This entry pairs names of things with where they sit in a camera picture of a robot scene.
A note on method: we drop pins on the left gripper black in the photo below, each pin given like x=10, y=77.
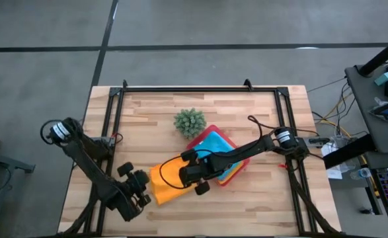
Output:
x=137, y=183

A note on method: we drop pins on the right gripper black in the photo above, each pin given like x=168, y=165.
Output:
x=210, y=167

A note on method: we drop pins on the yellow microfiber towel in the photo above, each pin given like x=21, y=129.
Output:
x=235, y=173

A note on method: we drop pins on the blue microfiber towel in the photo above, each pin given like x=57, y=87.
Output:
x=213, y=140

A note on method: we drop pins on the orange microfiber towel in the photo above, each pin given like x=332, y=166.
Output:
x=167, y=195

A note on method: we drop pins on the pink translucent plastic bin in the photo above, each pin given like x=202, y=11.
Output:
x=203, y=134

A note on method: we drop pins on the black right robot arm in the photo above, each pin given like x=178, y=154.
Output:
x=246, y=150

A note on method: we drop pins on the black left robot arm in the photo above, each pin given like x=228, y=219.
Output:
x=88, y=165

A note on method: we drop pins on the small green artificial plant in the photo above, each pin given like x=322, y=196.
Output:
x=189, y=123

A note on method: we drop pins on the small red tag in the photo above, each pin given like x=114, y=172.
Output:
x=281, y=165

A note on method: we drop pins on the white paper sheets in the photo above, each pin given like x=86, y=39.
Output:
x=334, y=172

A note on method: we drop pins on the dark desk with legs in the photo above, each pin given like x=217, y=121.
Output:
x=5, y=162

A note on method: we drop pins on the black support beam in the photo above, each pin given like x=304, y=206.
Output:
x=345, y=152

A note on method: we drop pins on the clear plastic bottle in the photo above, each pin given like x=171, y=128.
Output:
x=360, y=173

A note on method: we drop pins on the dark grey side table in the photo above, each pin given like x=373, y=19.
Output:
x=372, y=132

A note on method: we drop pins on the small teal box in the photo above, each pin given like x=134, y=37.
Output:
x=383, y=78

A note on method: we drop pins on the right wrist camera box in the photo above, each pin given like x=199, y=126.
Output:
x=188, y=174

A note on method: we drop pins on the black frame clamp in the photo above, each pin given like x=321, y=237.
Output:
x=124, y=84
x=247, y=84

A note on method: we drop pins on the black slanted post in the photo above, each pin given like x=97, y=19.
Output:
x=382, y=54

